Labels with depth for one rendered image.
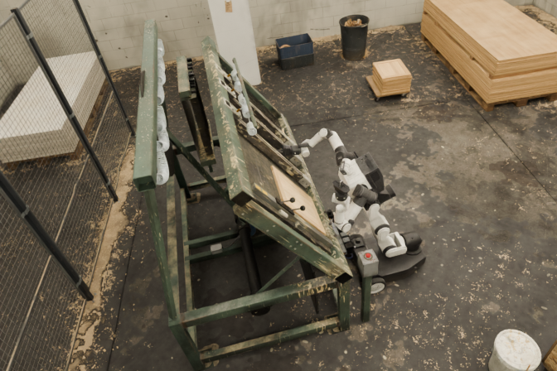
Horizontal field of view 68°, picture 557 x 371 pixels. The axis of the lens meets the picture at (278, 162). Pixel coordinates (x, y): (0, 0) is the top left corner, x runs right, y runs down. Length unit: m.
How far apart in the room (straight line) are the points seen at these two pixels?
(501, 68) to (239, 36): 3.72
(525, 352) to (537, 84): 3.89
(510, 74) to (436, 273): 3.07
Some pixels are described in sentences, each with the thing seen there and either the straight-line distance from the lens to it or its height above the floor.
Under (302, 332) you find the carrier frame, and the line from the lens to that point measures 3.76.
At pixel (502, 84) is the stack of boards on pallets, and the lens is 6.30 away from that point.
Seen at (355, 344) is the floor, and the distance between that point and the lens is 3.91.
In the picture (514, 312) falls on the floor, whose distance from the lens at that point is 4.32.
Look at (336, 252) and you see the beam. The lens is 3.28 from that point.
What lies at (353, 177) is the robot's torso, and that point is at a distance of 3.19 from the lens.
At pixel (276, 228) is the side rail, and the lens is 2.60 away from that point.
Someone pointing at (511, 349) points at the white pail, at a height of 0.35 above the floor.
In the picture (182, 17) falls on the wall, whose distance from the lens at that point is 8.16.
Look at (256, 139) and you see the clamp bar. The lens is 3.30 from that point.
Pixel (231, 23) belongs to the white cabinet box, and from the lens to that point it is 6.66.
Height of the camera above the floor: 3.54
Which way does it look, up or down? 41 degrees down
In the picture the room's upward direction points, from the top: 8 degrees counter-clockwise
